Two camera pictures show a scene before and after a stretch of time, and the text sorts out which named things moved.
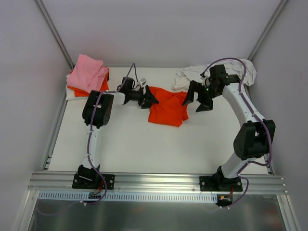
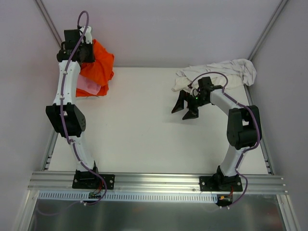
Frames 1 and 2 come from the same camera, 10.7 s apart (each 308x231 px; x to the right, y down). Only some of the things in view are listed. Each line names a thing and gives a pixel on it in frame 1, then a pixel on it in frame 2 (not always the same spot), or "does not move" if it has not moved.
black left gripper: x=144 y=96 -> x=86 y=53
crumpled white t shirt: x=244 y=67 does not move
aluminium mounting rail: x=154 y=182 does not move
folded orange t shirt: x=82 y=93 does not move
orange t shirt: x=169 y=110 -> x=101 y=70
